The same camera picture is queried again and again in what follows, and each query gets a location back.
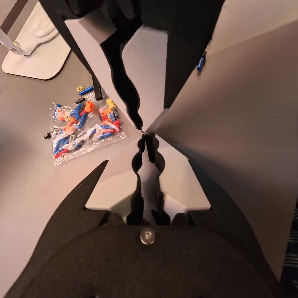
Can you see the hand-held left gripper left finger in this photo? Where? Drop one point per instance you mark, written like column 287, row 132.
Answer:
column 111, row 186

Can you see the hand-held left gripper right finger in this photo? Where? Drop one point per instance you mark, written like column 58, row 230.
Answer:
column 184, row 186

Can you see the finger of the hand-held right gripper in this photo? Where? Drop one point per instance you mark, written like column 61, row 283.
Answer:
column 149, row 69
column 90, row 46

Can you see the black lego beam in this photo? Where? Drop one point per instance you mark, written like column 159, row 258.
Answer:
column 150, row 149
column 97, row 90

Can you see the blue and black lego pin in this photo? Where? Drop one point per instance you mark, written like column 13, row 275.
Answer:
column 201, row 62

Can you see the tan lego gear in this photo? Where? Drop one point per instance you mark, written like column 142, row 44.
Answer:
column 79, row 88

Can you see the clear bag of lego pieces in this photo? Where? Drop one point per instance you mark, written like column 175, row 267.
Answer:
column 81, row 137

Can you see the blue plaid shirt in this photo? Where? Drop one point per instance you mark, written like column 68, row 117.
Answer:
column 291, row 256

